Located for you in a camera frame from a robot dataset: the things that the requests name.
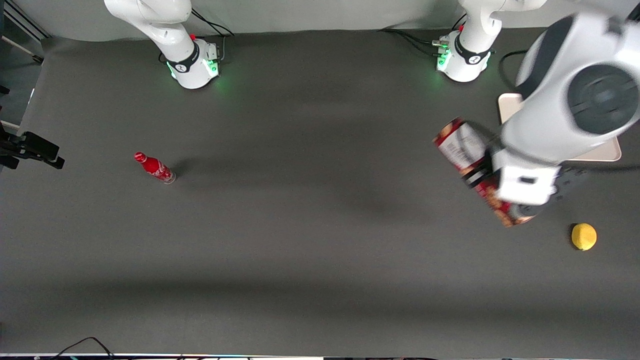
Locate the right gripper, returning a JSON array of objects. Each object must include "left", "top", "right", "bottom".
[{"left": 0, "top": 125, "right": 66, "bottom": 170}]

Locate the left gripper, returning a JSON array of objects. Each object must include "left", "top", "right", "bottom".
[{"left": 462, "top": 146, "right": 562, "bottom": 222}]

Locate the red cookie box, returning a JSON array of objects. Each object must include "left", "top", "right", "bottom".
[{"left": 432, "top": 117, "right": 545, "bottom": 229}]

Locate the beige plastic tray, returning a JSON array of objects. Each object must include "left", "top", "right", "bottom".
[{"left": 498, "top": 93, "right": 622, "bottom": 162}]

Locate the yellow lemon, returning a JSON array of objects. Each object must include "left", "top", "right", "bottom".
[{"left": 571, "top": 223, "right": 598, "bottom": 251}]

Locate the red cola bottle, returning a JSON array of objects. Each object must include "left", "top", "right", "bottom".
[{"left": 133, "top": 152, "right": 177, "bottom": 185}]

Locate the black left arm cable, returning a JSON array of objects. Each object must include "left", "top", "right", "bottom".
[{"left": 498, "top": 49, "right": 529, "bottom": 94}]

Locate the aluminium frame rail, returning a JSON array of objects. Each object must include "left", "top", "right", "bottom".
[{"left": 0, "top": 0, "right": 52, "bottom": 66}]

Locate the black left base cable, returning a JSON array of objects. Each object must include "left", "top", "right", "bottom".
[{"left": 378, "top": 28, "right": 451, "bottom": 57}]

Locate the black base cable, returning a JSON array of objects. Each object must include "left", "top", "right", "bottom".
[
  {"left": 378, "top": 28, "right": 451, "bottom": 57},
  {"left": 190, "top": 8, "right": 235, "bottom": 39}
]

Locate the black table edge cable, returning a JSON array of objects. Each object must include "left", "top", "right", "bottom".
[{"left": 50, "top": 336, "right": 117, "bottom": 360}]

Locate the black right base cable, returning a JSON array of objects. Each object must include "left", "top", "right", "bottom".
[{"left": 190, "top": 8, "right": 235, "bottom": 39}]

